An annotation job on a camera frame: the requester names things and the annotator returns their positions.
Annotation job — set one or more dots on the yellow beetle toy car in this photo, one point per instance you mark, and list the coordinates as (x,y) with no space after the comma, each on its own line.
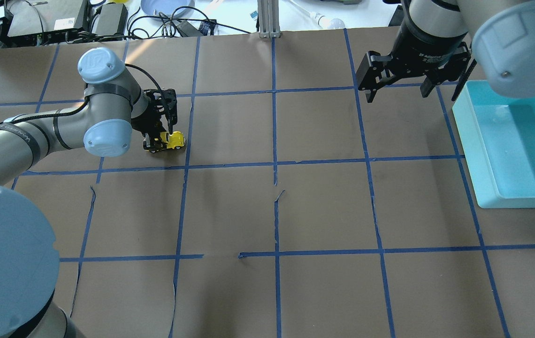
(173,142)

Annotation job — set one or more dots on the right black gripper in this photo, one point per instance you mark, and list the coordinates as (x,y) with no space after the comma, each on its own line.
(424,48)

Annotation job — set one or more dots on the grey control box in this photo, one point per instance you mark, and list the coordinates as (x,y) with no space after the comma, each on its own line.
(33,17)

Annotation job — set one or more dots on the aluminium frame post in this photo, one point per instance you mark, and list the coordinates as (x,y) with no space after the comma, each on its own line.
(268,19)

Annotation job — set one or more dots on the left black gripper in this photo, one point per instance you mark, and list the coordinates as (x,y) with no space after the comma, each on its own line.
(148,123)

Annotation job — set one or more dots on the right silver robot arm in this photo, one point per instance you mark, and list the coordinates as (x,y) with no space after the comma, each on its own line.
(500,36)

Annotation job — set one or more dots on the light blue plastic bin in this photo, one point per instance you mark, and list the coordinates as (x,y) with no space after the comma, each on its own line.
(498,139)

